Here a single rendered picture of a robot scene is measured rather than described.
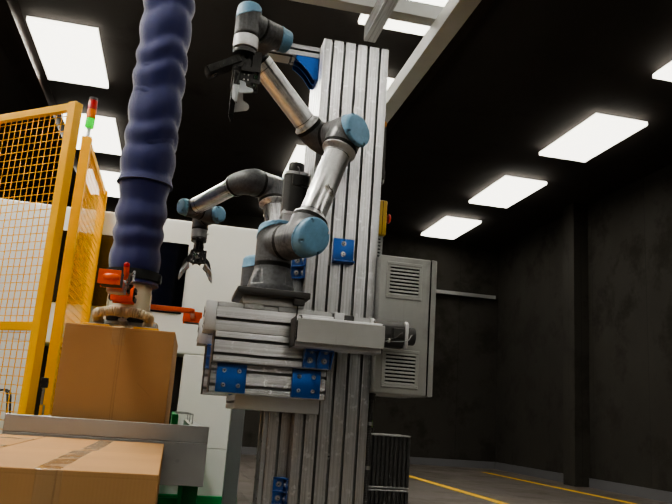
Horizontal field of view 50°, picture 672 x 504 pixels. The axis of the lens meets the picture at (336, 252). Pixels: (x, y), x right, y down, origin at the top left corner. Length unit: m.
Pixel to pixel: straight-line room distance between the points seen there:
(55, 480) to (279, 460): 1.10
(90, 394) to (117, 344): 0.20
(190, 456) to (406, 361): 0.87
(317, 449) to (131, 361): 0.82
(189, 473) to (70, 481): 1.29
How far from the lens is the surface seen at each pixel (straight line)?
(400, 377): 2.44
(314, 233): 2.16
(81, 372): 2.83
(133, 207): 3.13
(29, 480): 1.51
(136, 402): 2.81
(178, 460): 2.74
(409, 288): 2.48
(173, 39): 3.40
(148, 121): 3.24
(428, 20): 4.94
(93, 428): 2.75
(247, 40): 2.23
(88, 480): 1.49
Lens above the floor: 0.67
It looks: 13 degrees up
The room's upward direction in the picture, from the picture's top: 4 degrees clockwise
